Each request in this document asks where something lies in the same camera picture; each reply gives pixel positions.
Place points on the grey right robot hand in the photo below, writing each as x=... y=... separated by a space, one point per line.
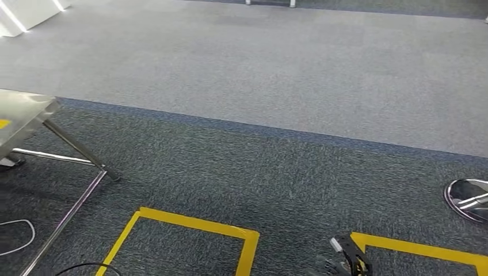
x=331 y=268

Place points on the stainless steel workbench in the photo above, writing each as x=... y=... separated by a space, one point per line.
x=23 y=110

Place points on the chrome stanchion with round base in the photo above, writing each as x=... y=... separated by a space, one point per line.
x=461 y=190

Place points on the white counter with light strips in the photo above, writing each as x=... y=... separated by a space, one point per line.
x=23 y=15

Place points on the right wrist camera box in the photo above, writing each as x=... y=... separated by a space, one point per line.
x=356 y=259

